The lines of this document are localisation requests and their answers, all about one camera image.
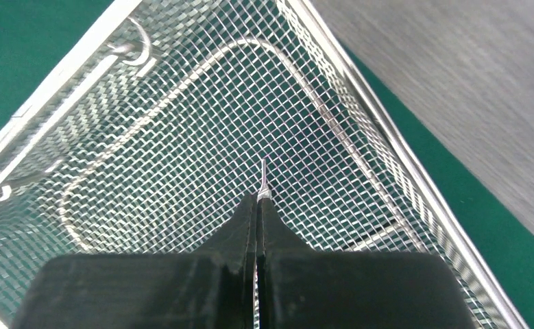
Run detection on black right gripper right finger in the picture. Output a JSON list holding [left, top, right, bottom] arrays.
[[259, 199, 474, 328]]

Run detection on green surgical drape cloth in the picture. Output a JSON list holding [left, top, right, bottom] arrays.
[[0, 1, 534, 328]]

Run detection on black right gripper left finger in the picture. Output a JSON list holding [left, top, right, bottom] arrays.
[[12, 194, 257, 328]]

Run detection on steel scalpel handle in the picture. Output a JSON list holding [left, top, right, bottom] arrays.
[[257, 158, 271, 202]]

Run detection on metal mesh instrument tray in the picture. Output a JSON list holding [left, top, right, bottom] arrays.
[[0, 1, 526, 328]]

